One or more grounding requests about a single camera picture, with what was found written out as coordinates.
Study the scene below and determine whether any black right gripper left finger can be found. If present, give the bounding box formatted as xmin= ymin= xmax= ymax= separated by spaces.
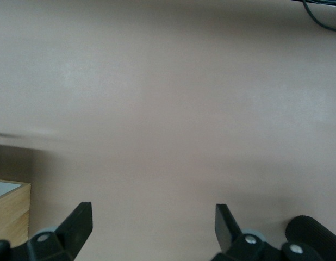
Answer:
xmin=26 ymin=202 xmax=93 ymax=261

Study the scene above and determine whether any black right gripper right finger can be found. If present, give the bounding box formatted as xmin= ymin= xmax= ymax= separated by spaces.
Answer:
xmin=211 ymin=204 xmax=283 ymax=261

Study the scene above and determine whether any black ribbed flower vase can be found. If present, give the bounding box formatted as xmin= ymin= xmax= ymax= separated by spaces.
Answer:
xmin=285 ymin=215 xmax=336 ymax=261

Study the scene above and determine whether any light wooden drawer cabinet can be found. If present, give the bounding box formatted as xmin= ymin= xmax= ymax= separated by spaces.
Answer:
xmin=0 ymin=178 xmax=32 ymax=248

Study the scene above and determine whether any white drawer without handle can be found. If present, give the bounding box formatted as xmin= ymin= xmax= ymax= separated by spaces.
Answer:
xmin=0 ymin=181 xmax=23 ymax=201

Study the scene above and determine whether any black looped cable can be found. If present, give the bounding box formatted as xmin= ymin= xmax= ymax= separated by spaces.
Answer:
xmin=302 ymin=0 xmax=336 ymax=32

